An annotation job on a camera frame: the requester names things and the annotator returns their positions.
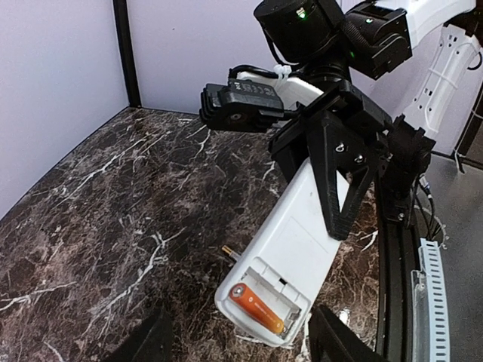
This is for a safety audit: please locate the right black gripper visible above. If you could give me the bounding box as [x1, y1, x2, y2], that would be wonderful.
[269, 80, 392, 241]

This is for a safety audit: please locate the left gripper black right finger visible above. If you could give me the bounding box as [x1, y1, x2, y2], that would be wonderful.
[309, 305, 386, 361]

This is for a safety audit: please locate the left gripper black triangular left finger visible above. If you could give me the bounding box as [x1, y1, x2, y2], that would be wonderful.
[105, 308, 174, 362]

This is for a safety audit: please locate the white remote control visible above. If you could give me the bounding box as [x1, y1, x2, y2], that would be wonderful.
[214, 160, 341, 347]

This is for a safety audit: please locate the orange AA battery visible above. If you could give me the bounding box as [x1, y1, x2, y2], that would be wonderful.
[229, 283, 285, 334]

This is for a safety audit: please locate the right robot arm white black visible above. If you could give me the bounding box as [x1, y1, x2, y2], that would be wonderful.
[254, 1, 482, 241]

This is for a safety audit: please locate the black curved front rail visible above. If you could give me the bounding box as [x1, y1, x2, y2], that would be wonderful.
[375, 180, 420, 361]

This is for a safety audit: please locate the right white cable duct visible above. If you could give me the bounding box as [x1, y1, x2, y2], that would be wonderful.
[411, 238, 451, 361]

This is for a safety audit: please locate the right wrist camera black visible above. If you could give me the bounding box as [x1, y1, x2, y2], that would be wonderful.
[199, 78, 285, 133]

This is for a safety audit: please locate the left black frame post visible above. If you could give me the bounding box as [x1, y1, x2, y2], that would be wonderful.
[112, 0, 142, 108]

